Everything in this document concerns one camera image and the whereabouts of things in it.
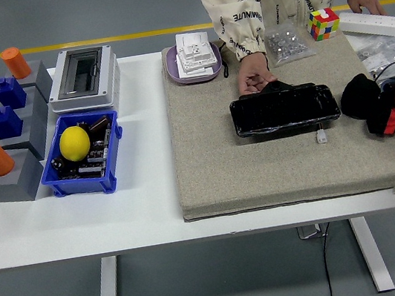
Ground colourful puzzle cube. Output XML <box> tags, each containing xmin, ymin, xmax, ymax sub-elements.
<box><xmin>305</xmin><ymin>6</ymin><xmax>343</xmax><ymax>43</ymax></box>

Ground black floor cable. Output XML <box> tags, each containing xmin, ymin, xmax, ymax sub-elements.
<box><xmin>317</xmin><ymin>221</ymin><xmax>342</xmax><ymax>296</ymax></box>

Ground black rag with red stripe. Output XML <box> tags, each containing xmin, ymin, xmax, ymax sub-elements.
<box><xmin>336</xmin><ymin>68</ymin><xmax>395</xmax><ymax>144</ymax></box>

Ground person's right hand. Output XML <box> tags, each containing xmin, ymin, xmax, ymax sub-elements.
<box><xmin>232</xmin><ymin>49</ymin><xmax>280</xmax><ymax>97</ymax></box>

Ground grey electrical enclosure box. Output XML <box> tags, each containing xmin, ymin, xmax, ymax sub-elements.
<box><xmin>40</xmin><ymin>42</ymin><xmax>126</xmax><ymax>117</ymax></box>

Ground grey block holder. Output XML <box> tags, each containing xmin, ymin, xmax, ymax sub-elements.
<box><xmin>0</xmin><ymin>145</ymin><xmax>49</xmax><ymax>206</ymax></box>
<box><xmin>0</xmin><ymin>104</ymin><xmax>53</xmax><ymax>168</ymax></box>
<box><xmin>4</xmin><ymin>83</ymin><xmax>53</xmax><ymax>128</ymax></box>
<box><xmin>5</xmin><ymin>57</ymin><xmax>58</xmax><ymax>110</ymax></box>

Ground purple oval tray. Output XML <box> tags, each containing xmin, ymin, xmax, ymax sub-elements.
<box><xmin>160</xmin><ymin>38</ymin><xmax>226</xmax><ymax>88</ymax></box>

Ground small white connector plug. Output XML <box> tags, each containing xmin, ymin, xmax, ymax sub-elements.
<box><xmin>313</xmin><ymin>128</ymin><xmax>329</xmax><ymax>145</ymax></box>

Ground person's left hand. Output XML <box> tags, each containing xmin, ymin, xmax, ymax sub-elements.
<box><xmin>346</xmin><ymin>0</ymin><xmax>388</xmax><ymax>22</ymax></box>

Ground clear bag of metal nuts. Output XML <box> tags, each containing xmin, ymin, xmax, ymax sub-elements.
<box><xmin>261</xmin><ymin>19</ymin><xmax>320</xmax><ymax>69</ymax></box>

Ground blue plastic bin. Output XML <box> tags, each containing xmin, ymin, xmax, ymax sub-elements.
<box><xmin>30</xmin><ymin>105</ymin><xmax>133</xmax><ymax>204</ymax></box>

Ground white power strip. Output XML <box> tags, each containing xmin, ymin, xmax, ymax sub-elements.
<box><xmin>337</xmin><ymin>4</ymin><xmax>395</xmax><ymax>47</ymax></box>

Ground brown cylindrical capacitor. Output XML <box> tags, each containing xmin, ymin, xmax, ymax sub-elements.
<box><xmin>86</xmin><ymin>114</ymin><xmax>112</xmax><ymax>133</ymax></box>

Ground black round knob part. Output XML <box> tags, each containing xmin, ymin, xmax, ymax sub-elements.
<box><xmin>50</xmin><ymin>157</ymin><xmax>68</xmax><ymax>175</ymax></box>

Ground clear bags of small parts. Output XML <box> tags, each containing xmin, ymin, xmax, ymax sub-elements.
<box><xmin>351</xmin><ymin>34</ymin><xmax>395</xmax><ymax>78</ymax></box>

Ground grey-brown mat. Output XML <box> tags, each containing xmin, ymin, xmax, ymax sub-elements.
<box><xmin>155</xmin><ymin>11</ymin><xmax>395</xmax><ymax>223</ymax></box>

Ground thin black looped cable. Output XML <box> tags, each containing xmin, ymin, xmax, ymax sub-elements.
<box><xmin>370</xmin><ymin>62</ymin><xmax>395</xmax><ymax>85</ymax></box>

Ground black strap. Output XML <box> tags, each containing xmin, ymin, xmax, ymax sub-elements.
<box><xmin>217</xmin><ymin>40</ymin><xmax>232</xmax><ymax>79</ymax></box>

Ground yellow lemon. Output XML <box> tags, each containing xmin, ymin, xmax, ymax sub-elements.
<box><xmin>56</xmin><ymin>123</ymin><xmax>94</xmax><ymax>164</ymax></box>

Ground grey box under table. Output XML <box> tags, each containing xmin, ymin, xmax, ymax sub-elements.
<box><xmin>295</xmin><ymin>223</ymin><xmax>329</xmax><ymax>241</ymax></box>

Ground white socket plate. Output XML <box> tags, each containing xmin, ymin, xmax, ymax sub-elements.
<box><xmin>174</xmin><ymin>39</ymin><xmax>220</xmax><ymax>76</ymax></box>

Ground black glossy panel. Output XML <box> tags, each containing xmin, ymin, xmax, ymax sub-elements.
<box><xmin>226</xmin><ymin>71</ymin><xmax>344</xmax><ymax>146</ymax></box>

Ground blue block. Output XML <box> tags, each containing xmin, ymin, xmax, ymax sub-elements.
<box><xmin>0</xmin><ymin>73</ymin><xmax>29</xmax><ymax>111</ymax></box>
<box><xmin>0</xmin><ymin>102</ymin><xmax>27</xmax><ymax>141</ymax></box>

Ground dark circuit board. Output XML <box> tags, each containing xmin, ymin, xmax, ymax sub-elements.
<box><xmin>52</xmin><ymin>123</ymin><xmax>119</xmax><ymax>184</ymax></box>

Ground white flat cover plate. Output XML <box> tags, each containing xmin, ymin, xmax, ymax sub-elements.
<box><xmin>174</xmin><ymin>50</ymin><xmax>215</xmax><ymax>81</ymax></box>

